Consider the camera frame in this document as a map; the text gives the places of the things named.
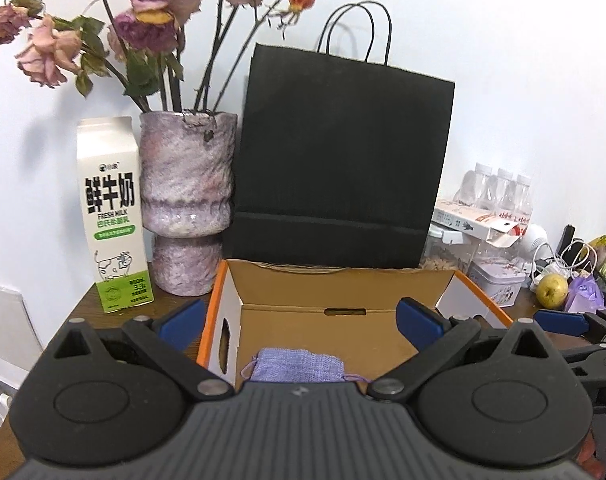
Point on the red orange cardboard box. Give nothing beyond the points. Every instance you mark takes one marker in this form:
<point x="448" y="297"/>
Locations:
<point x="347" y="313"/>

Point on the clear plastic food container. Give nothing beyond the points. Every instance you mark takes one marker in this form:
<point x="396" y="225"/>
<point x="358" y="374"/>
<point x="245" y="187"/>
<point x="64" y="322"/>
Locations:
<point x="449" y="249"/>

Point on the dried pink rose bouquet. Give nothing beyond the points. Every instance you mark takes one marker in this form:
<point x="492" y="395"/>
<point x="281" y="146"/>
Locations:
<point x="140" y="46"/>

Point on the purple woven drawstring pouch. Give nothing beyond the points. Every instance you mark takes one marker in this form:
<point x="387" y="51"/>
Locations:
<point x="297" y="366"/>

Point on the left clear water bottle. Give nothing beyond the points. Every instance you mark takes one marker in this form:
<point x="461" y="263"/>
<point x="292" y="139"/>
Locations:
<point x="473" y="187"/>

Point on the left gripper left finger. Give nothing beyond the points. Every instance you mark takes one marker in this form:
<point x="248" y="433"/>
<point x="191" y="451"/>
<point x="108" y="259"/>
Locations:
<point x="161" y="344"/>

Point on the white floral tin box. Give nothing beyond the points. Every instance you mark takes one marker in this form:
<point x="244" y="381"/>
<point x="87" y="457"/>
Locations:
<point x="500" y="280"/>

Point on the white green milk carton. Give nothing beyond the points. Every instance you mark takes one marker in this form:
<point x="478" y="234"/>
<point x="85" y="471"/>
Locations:
<point x="108" y="169"/>

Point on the small white desk fan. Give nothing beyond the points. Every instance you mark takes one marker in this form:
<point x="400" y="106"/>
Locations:
<point x="534" y="250"/>

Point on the middle clear water bottle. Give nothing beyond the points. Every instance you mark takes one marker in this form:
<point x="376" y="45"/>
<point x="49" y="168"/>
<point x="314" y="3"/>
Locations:
<point x="497" y="186"/>

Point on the purple gift bag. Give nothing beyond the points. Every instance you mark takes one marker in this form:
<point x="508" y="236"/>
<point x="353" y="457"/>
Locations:
<point x="584" y="296"/>

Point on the yellow green pear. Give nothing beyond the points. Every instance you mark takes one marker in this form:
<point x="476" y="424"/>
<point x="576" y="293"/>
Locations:
<point x="552" y="291"/>

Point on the clear water bottle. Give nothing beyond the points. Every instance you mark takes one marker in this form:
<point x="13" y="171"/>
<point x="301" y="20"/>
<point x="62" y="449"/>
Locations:
<point x="517" y="203"/>
<point x="473" y="187"/>
<point x="497" y="186"/>

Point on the black paper shopping bag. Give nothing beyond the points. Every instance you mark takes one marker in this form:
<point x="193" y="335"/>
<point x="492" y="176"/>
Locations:
<point x="339" y="161"/>

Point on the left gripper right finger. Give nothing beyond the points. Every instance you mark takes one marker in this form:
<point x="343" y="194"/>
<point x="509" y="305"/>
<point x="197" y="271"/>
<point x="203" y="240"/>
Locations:
<point x="441" y="344"/>

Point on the right clear water bottle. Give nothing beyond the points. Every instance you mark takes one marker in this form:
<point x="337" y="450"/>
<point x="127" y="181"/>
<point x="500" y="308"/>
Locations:
<point x="517" y="203"/>

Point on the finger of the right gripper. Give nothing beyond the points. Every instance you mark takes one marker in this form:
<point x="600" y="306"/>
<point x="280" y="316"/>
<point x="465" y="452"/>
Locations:
<point x="583" y="359"/>
<point x="586" y="325"/>

